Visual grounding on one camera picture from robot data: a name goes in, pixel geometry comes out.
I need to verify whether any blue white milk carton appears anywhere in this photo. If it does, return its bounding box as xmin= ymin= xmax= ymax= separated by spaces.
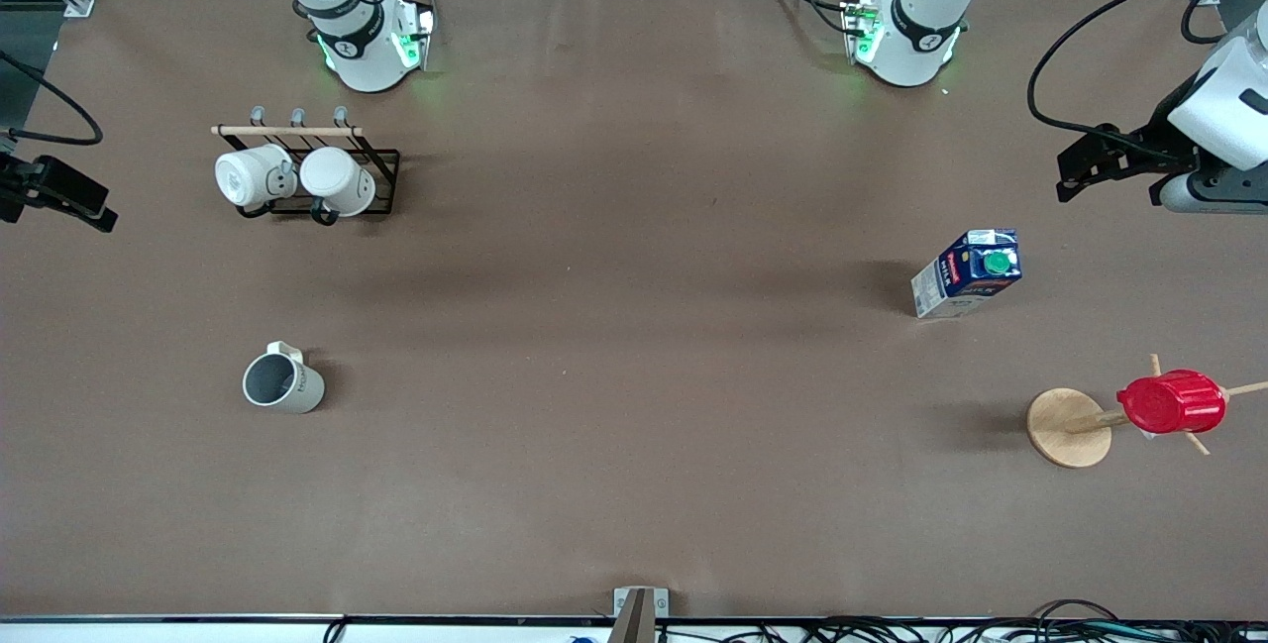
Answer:
xmin=910 ymin=228 xmax=1023 ymax=320

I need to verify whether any white mug grey inside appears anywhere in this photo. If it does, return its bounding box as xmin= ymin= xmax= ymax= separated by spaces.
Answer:
xmin=242 ymin=341 xmax=327 ymax=415

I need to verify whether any red plastic cup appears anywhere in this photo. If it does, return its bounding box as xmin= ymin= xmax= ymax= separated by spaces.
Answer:
xmin=1115 ymin=369 xmax=1228 ymax=436

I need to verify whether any wooden cup tree stand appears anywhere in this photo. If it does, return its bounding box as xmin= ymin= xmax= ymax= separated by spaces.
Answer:
xmin=1025 ymin=353 xmax=1268 ymax=471

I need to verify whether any white ribbed mug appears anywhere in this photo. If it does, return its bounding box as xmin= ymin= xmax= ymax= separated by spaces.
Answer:
xmin=298 ymin=146 xmax=378 ymax=220
xmin=214 ymin=144 xmax=297 ymax=211

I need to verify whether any brown table cover sheet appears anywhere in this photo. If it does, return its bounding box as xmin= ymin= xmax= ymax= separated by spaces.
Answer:
xmin=0 ymin=0 xmax=1268 ymax=621

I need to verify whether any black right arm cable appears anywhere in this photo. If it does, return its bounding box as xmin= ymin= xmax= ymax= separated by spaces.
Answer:
xmin=0 ymin=49 xmax=105 ymax=148

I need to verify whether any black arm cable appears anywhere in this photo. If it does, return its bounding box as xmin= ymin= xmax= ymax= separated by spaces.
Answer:
xmin=0 ymin=49 xmax=105 ymax=148
xmin=1026 ymin=0 xmax=1268 ymax=164

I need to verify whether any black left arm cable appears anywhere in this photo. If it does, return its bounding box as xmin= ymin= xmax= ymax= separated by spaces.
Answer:
xmin=1026 ymin=0 xmax=1268 ymax=164

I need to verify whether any black wire mug rack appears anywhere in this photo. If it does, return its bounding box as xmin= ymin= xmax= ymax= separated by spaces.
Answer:
xmin=210 ymin=105 xmax=402 ymax=227

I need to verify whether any black cable bundle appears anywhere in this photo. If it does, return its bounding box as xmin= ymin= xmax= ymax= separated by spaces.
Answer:
xmin=654 ymin=598 xmax=1268 ymax=643

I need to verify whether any metal bracket with post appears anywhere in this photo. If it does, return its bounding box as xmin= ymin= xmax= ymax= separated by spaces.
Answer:
xmin=605 ymin=586 xmax=671 ymax=643

